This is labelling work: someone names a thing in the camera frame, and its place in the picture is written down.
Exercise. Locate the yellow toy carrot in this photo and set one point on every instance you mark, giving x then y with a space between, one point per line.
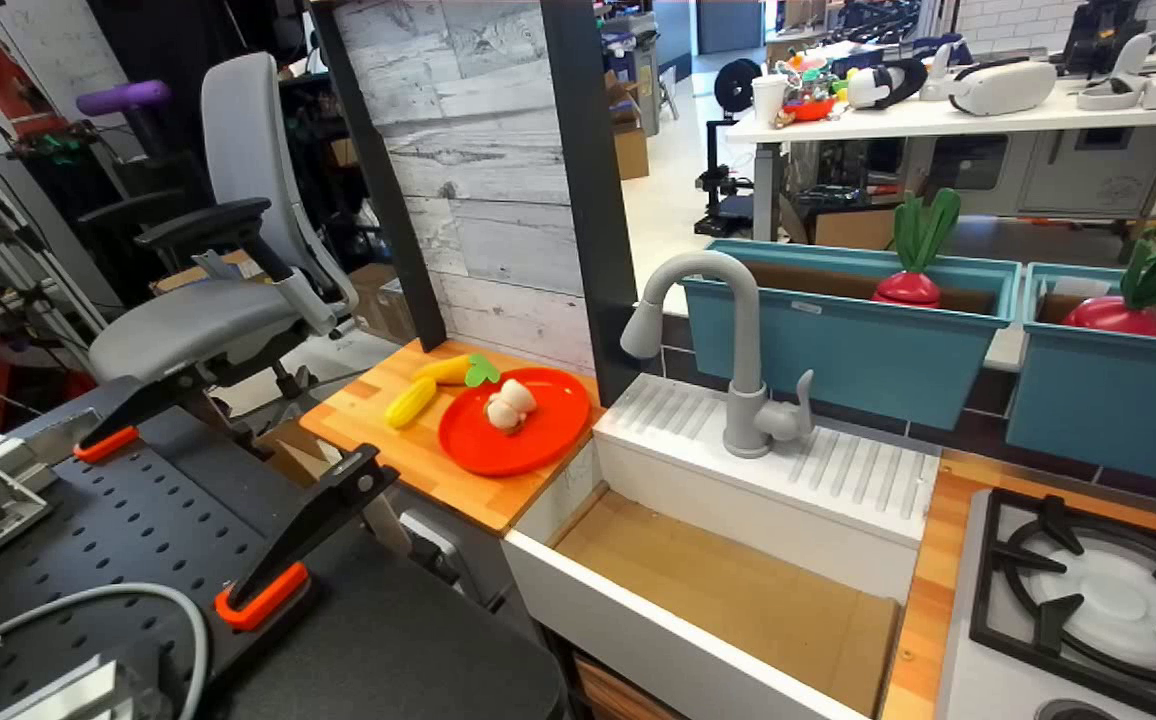
447 373

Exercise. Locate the red plate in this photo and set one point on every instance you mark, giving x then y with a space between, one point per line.
552 426

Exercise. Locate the white toy garlic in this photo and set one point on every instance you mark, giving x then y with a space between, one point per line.
508 404

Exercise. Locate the grey toy faucet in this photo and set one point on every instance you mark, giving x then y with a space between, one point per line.
753 420

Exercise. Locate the near black orange clamp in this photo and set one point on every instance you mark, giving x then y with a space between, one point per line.
281 575

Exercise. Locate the black orange clamp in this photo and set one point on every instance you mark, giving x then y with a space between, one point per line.
281 575
121 420

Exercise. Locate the white toy sink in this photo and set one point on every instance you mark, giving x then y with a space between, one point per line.
728 588

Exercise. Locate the grey office chair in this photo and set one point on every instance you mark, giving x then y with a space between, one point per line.
230 325

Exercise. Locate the left teal planter box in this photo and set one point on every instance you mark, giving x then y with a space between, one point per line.
822 312

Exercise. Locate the teal planter box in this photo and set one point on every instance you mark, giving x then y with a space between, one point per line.
822 312
1080 395

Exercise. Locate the left toy radish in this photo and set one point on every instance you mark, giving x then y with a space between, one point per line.
923 232

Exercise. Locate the toy radish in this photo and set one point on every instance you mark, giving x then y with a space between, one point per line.
923 232
1130 306

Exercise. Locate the far black orange clamp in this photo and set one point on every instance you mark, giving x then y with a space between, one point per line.
121 420

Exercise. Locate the white VR headset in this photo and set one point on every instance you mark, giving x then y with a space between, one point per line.
1001 88

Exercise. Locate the right teal planter box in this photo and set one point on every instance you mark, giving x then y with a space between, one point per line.
1080 395

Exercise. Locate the white background table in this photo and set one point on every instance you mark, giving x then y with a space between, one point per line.
1057 156

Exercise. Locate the black stove grate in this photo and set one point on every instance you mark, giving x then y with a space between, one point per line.
1053 613

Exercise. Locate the right toy radish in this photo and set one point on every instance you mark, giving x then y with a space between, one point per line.
1130 306

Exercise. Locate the black perforated mount plate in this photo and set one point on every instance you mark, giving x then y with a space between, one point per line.
182 509

